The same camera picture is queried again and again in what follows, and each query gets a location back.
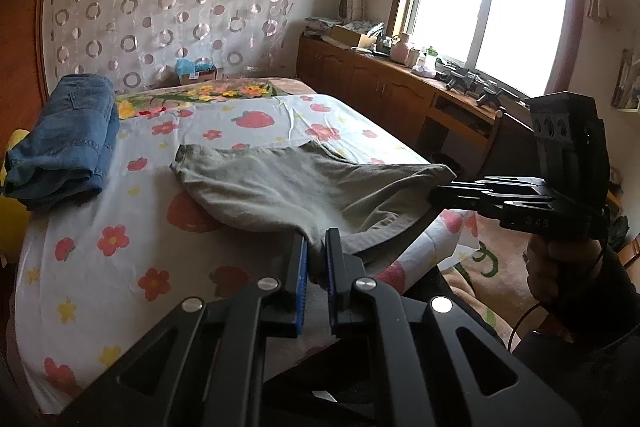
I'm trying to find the floral blanket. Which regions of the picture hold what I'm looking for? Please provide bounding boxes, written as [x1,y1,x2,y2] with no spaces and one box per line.
[115,77,506,343]

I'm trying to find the person's right forearm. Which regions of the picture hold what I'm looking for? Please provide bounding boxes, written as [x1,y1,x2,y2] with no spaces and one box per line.
[515,252,640,427]

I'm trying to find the strawberry print bed sheet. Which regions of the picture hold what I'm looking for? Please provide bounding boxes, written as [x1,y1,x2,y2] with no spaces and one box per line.
[15,94,481,413]

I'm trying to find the yellow pillow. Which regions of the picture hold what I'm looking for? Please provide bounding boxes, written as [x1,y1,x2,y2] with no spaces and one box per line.
[0,129,28,258]

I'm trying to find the pink jug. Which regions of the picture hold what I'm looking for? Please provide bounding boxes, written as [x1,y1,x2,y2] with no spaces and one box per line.
[390,33,413,62]

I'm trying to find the folded blue jeans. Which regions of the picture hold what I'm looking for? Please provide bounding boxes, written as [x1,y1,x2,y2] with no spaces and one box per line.
[2,74,121,212]

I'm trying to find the circle pattern sheer curtain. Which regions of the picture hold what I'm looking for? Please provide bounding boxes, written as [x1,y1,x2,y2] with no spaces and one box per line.
[42,0,306,90]

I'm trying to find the open cardboard box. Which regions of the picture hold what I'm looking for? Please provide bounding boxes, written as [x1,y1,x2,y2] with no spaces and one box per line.
[330,24,376,48]

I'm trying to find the stack of printed papers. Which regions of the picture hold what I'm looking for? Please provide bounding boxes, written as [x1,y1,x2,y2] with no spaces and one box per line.
[305,17,346,35]

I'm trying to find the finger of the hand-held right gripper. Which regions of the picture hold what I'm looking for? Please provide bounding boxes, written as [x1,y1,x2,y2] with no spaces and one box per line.
[450,176,547,194]
[431,184,507,215]

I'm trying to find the window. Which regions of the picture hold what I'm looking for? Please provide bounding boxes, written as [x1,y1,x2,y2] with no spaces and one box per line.
[387,0,586,98]

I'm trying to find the black cable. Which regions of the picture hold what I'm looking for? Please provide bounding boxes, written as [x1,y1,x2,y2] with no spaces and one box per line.
[506,204,612,353]

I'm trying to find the black gripper devices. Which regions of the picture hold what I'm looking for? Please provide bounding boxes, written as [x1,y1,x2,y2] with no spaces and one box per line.
[445,67,506,108]

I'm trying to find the cardboard box with blue cloth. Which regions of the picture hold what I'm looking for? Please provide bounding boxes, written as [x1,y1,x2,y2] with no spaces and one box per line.
[175,58,218,84]

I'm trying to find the wooden wardrobe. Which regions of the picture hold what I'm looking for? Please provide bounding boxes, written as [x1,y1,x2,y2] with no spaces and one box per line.
[0,0,61,148]

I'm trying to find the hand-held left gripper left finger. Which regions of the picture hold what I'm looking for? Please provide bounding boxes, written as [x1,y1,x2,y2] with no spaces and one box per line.
[60,232,309,427]

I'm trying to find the grey-green pants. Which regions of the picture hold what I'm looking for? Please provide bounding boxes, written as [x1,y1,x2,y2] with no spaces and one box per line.
[170,141,457,265]

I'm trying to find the wooden cabinet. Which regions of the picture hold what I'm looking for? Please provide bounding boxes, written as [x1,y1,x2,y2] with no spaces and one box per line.
[297,32,541,178]

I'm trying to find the person's right hand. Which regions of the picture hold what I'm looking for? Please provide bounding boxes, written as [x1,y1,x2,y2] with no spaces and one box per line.
[522,234,606,310]

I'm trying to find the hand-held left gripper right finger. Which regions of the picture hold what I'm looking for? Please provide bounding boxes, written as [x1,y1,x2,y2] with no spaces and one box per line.
[325,228,583,427]

